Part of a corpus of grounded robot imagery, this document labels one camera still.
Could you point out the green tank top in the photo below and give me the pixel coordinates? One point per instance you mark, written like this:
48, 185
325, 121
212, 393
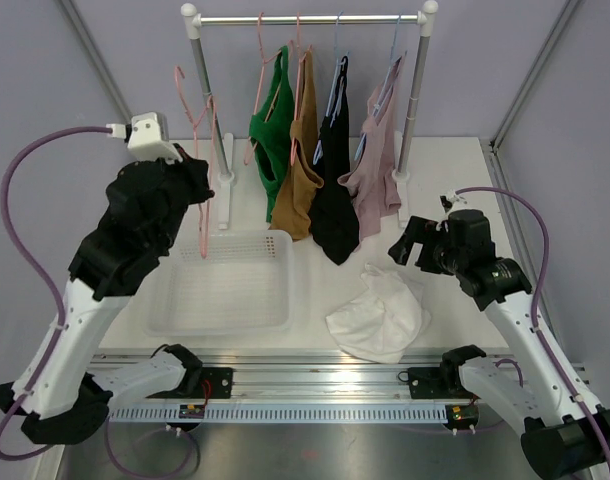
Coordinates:
269, 131

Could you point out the black tank top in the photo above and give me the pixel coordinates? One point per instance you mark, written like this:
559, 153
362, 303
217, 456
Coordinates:
334, 223

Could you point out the blue hanger under pink top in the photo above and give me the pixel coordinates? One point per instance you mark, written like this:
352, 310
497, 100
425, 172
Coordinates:
383, 93

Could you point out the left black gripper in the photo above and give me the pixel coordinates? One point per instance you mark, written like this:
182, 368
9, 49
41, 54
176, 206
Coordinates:
185, 168

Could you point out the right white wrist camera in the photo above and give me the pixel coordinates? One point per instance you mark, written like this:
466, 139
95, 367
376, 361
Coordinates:
452, 202

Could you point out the white tank top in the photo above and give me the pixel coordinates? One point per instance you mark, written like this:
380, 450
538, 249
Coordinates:
384, 320

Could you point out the blue hanger under black top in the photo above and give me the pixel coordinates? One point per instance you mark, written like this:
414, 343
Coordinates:
337, 66

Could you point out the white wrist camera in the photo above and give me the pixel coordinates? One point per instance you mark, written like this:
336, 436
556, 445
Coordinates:
452, 202
147, 137

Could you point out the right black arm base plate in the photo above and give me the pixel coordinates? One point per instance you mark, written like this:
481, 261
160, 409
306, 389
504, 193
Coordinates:
429, 383

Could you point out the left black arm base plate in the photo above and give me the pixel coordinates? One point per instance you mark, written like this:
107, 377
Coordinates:
214, 382

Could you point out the brown tank top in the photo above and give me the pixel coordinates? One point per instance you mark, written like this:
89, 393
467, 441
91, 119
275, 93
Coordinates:
297, 193

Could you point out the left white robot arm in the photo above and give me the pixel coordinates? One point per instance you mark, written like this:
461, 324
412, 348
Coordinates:
60, 401

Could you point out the aluminium mounting rail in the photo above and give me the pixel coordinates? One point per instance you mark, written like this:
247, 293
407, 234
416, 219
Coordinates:
314, 376

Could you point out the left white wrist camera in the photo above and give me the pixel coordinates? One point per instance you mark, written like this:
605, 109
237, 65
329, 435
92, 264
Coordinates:
147, 137

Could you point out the white plastic basket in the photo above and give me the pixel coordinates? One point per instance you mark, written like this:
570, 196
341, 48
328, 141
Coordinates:
243, 285

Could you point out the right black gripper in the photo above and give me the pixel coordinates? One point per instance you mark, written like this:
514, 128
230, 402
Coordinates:
401, 251

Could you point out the pink tank top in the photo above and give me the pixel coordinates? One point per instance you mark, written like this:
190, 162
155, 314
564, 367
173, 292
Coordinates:
370, 182

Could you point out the white metal clothes rack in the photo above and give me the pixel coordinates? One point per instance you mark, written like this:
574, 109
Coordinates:
194, 22

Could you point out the pink hanger under brown top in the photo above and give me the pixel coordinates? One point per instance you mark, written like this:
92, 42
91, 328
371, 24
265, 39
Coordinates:
302, 57

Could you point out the white slotted cable duct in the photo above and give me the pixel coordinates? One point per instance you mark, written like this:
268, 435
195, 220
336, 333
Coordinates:
242, 413

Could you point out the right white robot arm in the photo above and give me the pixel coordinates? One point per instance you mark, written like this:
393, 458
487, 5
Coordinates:
562, 426

